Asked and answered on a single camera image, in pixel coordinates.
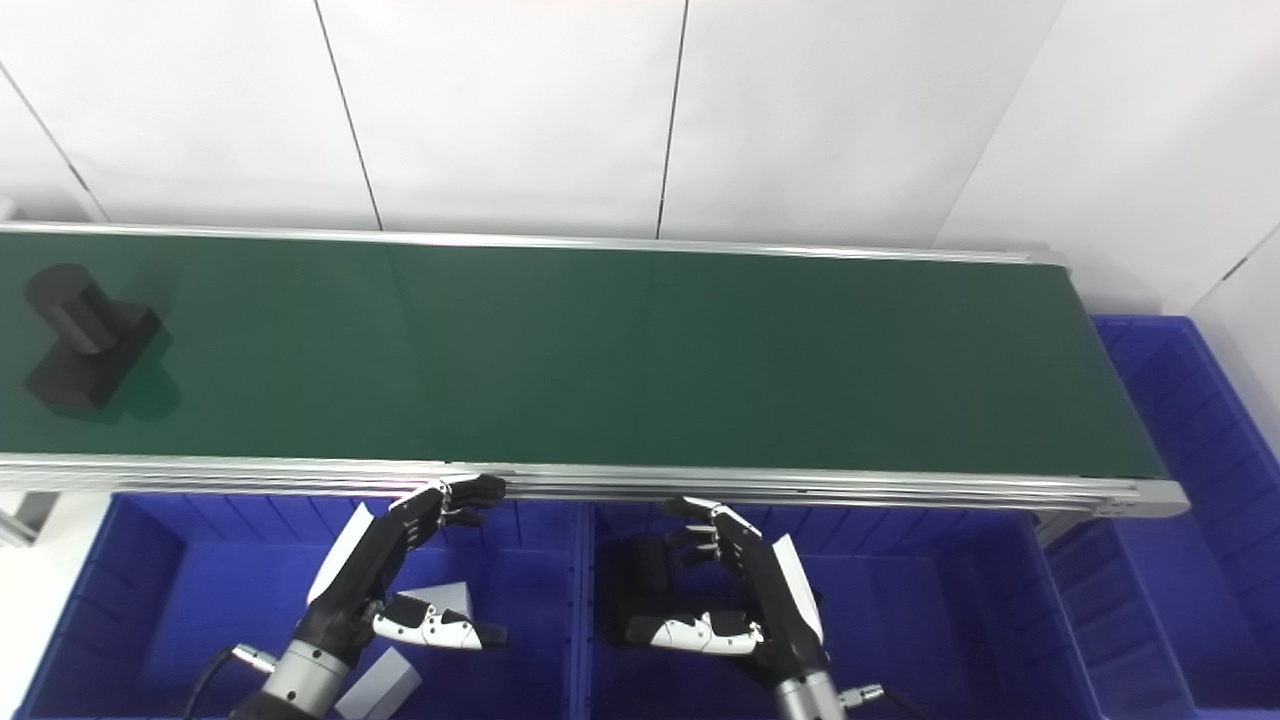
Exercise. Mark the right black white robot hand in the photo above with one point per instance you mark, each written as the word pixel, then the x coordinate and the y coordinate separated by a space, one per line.
pixel 765 600

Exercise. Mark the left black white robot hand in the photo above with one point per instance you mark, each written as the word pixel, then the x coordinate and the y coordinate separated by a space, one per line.
pixel 365 565

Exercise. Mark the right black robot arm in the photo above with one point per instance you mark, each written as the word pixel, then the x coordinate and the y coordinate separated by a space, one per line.
pixel 808 700

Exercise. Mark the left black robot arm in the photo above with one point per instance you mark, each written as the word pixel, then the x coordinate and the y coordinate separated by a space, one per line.
pixel 300 685

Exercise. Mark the white block part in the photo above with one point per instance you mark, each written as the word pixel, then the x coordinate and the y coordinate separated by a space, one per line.
pixel 455 597
pixel 385 690

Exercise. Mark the green conveyor belt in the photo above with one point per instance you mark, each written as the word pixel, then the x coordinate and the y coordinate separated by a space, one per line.
pixel 800 490
pixel 600 350

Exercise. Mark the blue bin with black parts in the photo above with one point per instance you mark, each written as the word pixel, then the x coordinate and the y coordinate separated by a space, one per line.
pixel 900 620

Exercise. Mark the blue bin with white parts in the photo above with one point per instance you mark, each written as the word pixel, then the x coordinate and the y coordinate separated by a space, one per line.
pixel 200 610

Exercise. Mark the aluminium conveyor leg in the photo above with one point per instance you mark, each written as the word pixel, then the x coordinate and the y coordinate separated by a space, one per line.
pixel 25 515
pixel 1060 528

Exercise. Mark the long blue plastic bin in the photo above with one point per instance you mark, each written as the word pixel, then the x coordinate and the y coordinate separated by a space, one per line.
pixel 1190 560

